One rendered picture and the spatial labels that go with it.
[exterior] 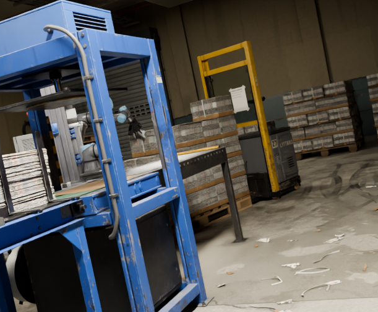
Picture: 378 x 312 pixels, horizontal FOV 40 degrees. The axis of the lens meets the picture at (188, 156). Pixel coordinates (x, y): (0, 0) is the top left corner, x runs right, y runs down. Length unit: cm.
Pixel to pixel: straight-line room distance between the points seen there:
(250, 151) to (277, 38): 564
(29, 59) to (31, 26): 22
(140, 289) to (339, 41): 940
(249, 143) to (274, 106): 536
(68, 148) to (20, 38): 184
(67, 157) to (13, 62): 190
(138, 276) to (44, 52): 114
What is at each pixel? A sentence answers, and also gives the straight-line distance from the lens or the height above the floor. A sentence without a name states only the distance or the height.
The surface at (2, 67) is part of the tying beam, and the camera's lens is 275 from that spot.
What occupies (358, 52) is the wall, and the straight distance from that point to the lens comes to 1130.
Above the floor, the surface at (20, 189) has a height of 90.
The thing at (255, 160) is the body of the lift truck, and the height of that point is 48.
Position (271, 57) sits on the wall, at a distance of 1160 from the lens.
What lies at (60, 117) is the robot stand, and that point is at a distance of 449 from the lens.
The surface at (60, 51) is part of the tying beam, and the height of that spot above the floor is 149.
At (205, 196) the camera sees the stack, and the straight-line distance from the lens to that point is 528.
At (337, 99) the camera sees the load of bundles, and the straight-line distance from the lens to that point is 967.
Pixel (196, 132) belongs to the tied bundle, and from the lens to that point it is 530.
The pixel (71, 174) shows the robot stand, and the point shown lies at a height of 83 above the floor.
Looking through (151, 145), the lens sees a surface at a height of 92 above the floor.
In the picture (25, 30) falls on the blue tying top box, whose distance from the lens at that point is 281.
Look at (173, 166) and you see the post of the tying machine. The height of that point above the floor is 81.
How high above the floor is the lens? 101
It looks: 3 degrees down
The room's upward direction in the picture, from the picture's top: 12 degrees counter-clockwise
